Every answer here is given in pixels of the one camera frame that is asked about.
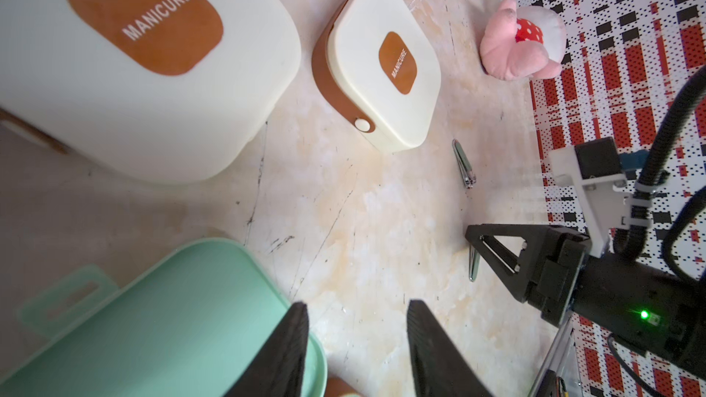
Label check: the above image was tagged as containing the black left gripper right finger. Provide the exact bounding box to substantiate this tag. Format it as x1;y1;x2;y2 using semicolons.
406;300;491;396

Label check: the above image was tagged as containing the pink strawberry plush toy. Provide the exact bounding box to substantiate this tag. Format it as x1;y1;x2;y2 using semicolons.
480;0;567;81

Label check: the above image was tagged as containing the green nail kit case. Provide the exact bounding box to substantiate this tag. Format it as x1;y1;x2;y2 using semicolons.
0;238;329;397

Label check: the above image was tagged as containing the metal nail tool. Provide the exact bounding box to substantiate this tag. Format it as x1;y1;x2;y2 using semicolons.
452;139;476;189

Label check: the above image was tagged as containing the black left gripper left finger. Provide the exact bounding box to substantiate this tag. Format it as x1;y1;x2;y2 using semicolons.
225;301;309;397

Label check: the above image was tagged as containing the cream nail kit case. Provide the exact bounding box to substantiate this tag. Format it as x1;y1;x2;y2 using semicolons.
1;0;302;184
312;0;441;154

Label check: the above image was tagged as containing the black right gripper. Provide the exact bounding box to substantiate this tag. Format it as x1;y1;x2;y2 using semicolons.
465;138;705;378

